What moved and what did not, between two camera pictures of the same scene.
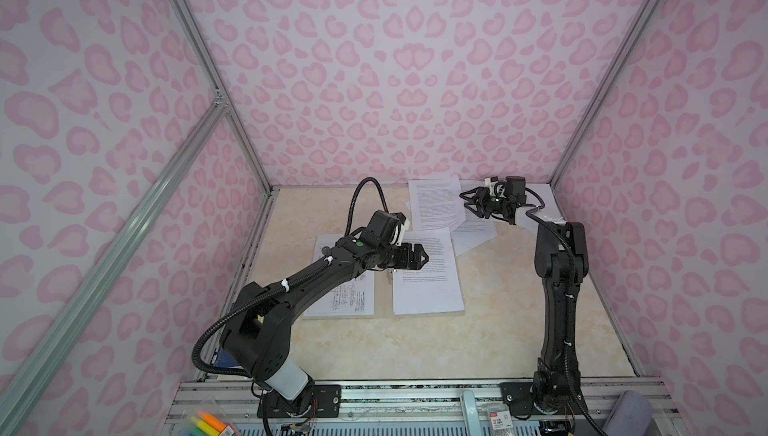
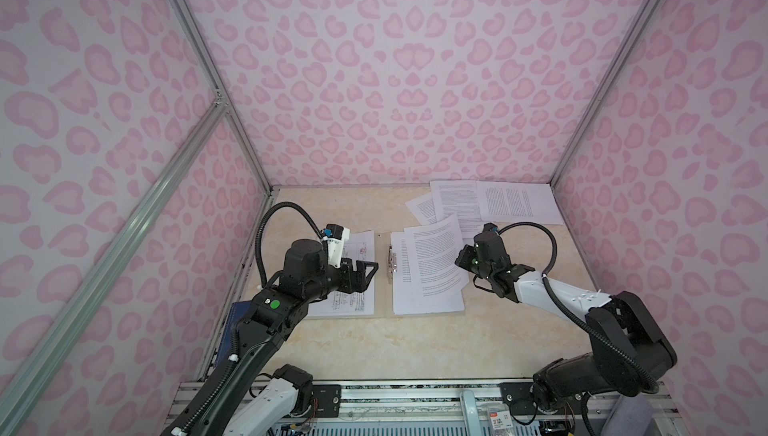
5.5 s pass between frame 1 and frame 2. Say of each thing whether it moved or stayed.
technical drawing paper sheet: stayed
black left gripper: moved
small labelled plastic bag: stayed
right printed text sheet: stayed
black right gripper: moved
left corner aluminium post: stayed
